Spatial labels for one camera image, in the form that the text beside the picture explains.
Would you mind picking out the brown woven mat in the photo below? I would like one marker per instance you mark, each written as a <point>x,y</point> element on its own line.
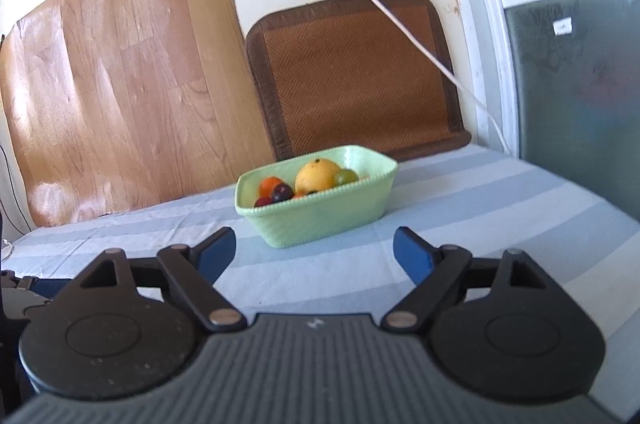
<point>339,72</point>

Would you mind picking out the frosted glass door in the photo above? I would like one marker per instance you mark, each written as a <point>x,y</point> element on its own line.
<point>563,79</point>

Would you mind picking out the wood pattern board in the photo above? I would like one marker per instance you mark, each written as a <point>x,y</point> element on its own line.
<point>115,105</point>

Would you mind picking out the blue white striped tablecloth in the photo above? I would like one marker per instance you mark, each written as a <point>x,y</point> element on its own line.
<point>479,199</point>

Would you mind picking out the red fruit in basin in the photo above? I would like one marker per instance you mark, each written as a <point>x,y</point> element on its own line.
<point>260,202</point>

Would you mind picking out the large yellow citrus fruit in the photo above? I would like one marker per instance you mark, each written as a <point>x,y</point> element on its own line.
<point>316,176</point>

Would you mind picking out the green lime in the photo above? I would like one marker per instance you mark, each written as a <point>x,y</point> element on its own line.
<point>345,176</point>

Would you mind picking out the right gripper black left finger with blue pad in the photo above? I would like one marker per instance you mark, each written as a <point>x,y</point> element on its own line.
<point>124,325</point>

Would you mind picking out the light green plastic basin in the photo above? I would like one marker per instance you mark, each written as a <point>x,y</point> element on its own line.
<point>322,214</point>

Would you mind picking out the dark purple plum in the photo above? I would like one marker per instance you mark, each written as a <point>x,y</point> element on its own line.
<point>282,192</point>

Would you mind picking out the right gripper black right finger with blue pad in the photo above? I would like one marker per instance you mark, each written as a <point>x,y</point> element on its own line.
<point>500,327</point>

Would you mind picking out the orange mandarin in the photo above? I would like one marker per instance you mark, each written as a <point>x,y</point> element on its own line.
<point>267,185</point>

